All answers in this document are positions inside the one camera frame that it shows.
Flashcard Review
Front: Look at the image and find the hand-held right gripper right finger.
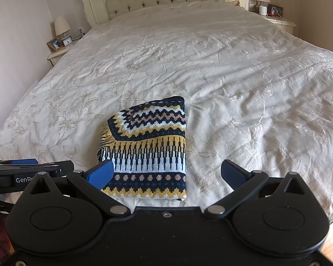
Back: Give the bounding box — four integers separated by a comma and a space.
204, 159, 309, 218

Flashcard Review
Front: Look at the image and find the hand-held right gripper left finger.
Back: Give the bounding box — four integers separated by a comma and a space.
24, 159, 129, 218

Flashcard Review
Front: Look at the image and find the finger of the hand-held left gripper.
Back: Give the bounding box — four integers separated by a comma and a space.
0, 158, 39, 170
38, 160, 75, 178

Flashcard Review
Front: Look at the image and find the navy yellow patterned knit sweater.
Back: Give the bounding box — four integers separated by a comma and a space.
97, 96, 188, 200

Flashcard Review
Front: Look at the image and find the red cloth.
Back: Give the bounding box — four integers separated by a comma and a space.
0, 217, 13, 259

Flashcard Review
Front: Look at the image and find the white embroidered bedspread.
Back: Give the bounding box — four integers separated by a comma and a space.
0, 1, 333, 223

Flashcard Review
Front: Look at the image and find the cream nightstand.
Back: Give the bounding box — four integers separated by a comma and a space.
263, 15, 297, 35
47, 44, 73, 67

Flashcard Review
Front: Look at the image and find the wooden photo frame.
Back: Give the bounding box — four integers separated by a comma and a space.
46, 37, 64, 52

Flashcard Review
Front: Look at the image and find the dark photo frame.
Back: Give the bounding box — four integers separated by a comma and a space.
268, 4, 284, 17

